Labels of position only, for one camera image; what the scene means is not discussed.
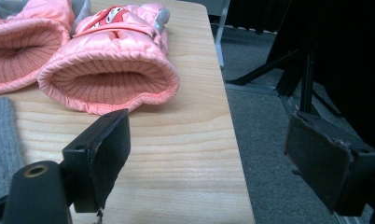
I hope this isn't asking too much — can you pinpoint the grey knitted glove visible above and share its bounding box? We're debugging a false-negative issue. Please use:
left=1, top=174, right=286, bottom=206
left=0, top=0, right=29, bottom=21
left=0, top=96, right=25, bottom=203

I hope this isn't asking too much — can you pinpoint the pink padded glove cartoon print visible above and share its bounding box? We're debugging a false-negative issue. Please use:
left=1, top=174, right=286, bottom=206
left=36, top=2, right=181, bottom=117

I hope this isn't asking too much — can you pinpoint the black tripod stand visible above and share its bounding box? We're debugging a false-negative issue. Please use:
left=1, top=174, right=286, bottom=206
left=225, top=43, right=343, bottom=119

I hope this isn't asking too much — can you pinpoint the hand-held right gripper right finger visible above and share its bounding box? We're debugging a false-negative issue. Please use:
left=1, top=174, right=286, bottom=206
left=284, top=110, right=375, bottom=217

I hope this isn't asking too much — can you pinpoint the pink padded glove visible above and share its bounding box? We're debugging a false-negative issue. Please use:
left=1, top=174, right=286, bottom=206
left=0, top=0, right=92, bottom=95

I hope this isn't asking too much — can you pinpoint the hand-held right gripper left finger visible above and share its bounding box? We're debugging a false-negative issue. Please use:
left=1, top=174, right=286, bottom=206
left=62, top=108, right=132, bottom=214

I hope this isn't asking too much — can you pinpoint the white metal table leg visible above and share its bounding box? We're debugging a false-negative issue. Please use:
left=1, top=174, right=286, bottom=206
left=207, top=0, right=232, bottom=69

